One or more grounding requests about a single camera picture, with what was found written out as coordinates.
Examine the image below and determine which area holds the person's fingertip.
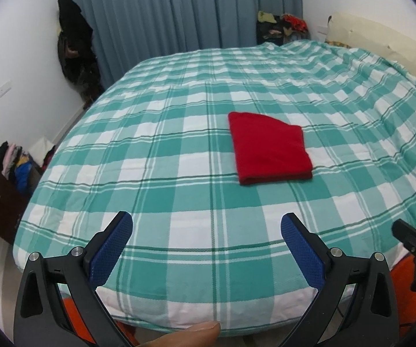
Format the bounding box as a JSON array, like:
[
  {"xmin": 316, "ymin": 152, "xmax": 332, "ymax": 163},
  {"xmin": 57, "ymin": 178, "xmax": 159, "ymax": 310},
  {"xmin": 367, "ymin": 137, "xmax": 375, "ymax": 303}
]
[{"xmin": 141, "ymin": 321, "xmax": 221, "ymax": 347}]

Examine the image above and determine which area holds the red sweater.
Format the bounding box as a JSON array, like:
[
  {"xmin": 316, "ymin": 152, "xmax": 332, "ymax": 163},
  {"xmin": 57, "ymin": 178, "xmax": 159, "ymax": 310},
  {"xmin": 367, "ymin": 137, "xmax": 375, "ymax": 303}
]
[{"xmin": 228, "ymin": 112, "xmax": 313, "ymax": 186}]

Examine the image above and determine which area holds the blue-grey curtain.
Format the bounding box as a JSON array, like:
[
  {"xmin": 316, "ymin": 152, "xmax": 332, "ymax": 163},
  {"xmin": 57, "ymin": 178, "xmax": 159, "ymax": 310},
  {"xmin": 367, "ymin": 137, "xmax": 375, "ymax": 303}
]
[{"xmin": 73, "ymin": 0, "xmax": 303, "ymax": 88}]

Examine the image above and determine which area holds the black hanging coat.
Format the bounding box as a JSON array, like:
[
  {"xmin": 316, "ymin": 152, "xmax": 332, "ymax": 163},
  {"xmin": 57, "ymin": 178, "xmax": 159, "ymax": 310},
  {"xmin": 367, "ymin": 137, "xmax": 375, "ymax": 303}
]
[{"xmin": 57, "ymin": 0, "xmax": 104, "ymax": 109}]

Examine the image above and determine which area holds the pile of clothes on cabinet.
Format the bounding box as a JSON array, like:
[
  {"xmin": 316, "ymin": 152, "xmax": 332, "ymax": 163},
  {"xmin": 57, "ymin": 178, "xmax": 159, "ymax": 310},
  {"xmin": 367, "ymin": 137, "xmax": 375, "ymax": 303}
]
[{"xmin": 0, "ymin": 139, "xmax": 57, "ymax": 195}]

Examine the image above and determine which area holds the teal white plaid bedspread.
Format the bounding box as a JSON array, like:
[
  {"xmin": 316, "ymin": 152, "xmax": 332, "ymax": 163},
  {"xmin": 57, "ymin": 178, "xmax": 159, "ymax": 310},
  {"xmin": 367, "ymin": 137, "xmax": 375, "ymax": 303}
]
[{"xmin": 13, "ymin": 41, "xmax": 416, "ymax": 335}]

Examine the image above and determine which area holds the colourful clothes pile by curtain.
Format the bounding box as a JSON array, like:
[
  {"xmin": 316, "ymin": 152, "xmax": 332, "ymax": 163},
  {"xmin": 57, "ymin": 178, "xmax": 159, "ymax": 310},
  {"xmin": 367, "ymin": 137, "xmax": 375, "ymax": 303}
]
[{"xmin": 256, "ymin": 11, "xmax": 310, "ymax": 46}]

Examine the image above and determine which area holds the cream headboard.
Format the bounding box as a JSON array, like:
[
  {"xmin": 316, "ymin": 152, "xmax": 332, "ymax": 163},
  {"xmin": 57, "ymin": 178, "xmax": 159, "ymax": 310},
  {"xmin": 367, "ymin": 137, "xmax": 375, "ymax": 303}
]
[{"xmin": 326, "ymin": 13, "xmax": 416, "ymax": 76}]

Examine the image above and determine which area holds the orange fluffy rug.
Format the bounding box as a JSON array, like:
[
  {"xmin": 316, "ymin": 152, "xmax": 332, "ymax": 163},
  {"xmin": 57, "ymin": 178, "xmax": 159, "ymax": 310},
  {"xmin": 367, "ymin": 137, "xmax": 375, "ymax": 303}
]
[{"xmin": 64, "ymin": 254, "xmax": 416, "ymax": 346}]

